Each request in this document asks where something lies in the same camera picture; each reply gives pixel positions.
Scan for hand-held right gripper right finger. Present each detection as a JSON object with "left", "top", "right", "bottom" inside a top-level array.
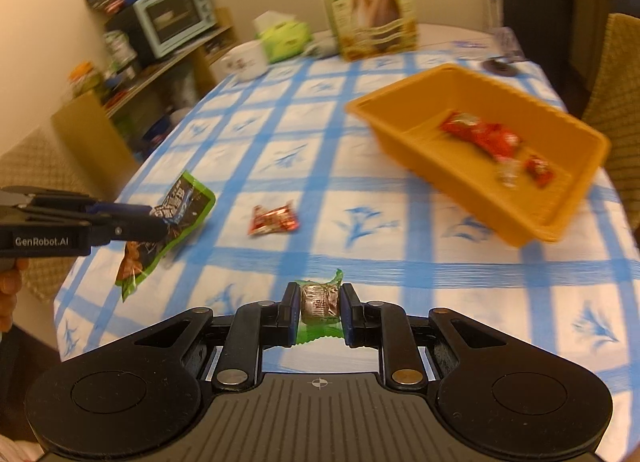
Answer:
[{"left": 340, "top": 283, "right": 516, "bottom": 392}]

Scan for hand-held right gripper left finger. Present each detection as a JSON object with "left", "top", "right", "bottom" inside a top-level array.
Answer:
[{"left": 125, "top": 283, "right": 302, "bottom": 392}]

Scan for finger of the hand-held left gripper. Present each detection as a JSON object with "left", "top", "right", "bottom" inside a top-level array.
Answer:
[
  {"left": 92, "top": 216, "right": 170, "bottom": 247},
  {"left": 0, "top": 186, "right": 152, "bottom": 221}
]

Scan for green candy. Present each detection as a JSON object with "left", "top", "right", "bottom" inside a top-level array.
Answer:
[{"left": 295, "top": 268, "right": 346, "bottom": 345}]

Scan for green edged dark packet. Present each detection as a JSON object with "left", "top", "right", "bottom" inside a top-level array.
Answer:
[{"left": 114, "top": 169, "right": 217, "bottom": 303}]

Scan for red brown candy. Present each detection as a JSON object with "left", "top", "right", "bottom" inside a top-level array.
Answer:
[{"left": 248, "top": 199, "right": 301, "bottom": 237}]

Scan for orange plastic tray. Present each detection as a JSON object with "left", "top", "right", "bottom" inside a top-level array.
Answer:
[{"left": 345, "top": 64, "right": 612, "bottom": 249}]

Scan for red foil packet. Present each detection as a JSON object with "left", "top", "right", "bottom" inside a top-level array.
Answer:
[{"left": 475, "top": 122, "right": 524, "bottom": 161}]

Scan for small red candy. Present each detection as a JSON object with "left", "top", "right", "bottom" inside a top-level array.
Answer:
[{"left": 525, "top": 155, "right": 556, "bottom": 188}]

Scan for person's left hand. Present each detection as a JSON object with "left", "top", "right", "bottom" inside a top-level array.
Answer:
[{"left": 0, "top": 261, "right": 29, "bottom": 334}]

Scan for wooden chair quilted cushion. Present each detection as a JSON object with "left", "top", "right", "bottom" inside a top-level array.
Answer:
[{"left": 0, "top": 92, "right": 141, "bottom": 303}]

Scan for blue plastic item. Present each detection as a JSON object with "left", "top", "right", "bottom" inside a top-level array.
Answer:
[{"left": 142, "top": 115, "right": 186, "bottom": 143}]

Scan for clear plastic bag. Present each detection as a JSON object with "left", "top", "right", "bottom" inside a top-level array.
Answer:
[{"left": 165, "top": 75, "right": 193, "bottom": 108}]

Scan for orange jar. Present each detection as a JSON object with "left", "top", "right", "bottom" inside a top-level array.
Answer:
[{"left": 67, "top": 61, "right": 103, "bottom": 98}]

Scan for blue checked tablecloth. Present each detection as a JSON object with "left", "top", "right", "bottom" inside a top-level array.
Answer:
[{"left": 52, "top": 22, "right": 640, "bottom": 378}]

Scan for green white bags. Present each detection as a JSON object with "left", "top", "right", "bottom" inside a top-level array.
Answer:
[{"left": 104, "top": 31, "right": 138, "bottom": 73}]

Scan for wooden shelf cabinet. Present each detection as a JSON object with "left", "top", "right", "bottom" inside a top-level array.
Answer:
[{"left": 50, "top": 7, "right": 238, "bottom": 163}]

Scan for white mug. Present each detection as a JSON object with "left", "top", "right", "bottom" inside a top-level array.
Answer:
[{"left": 220, "top": 41, "right": 271, "bottom": 80}]

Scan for light blue toaster oven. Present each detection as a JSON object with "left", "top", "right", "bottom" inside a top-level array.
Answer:
[{"left": 132, "top": 0, "right": 218, "bottom": 58}]

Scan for green tissue pack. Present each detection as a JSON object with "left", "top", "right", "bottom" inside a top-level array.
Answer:
[{"left": 252, "top": 12, "right": 313, "bottom": 63}]

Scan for grey cloth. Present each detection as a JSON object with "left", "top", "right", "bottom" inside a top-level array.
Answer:
[{"left": 305, "top": 40, "right": 343, "bottom": 59}]

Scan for phone stand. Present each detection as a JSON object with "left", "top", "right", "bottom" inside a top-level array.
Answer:
[{"left": 482, "top": 27, "right": 526, "bottom": 76}]

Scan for sunflower seed box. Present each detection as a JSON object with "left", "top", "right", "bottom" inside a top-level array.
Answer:
[{"left": 316, "top": 0, "right": 420, "bottom": 62}]

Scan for quilted covered chair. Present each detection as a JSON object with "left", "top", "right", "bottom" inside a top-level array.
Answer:
[{"left": 582, "top": 12, "right": 640, "bottom": 233}]

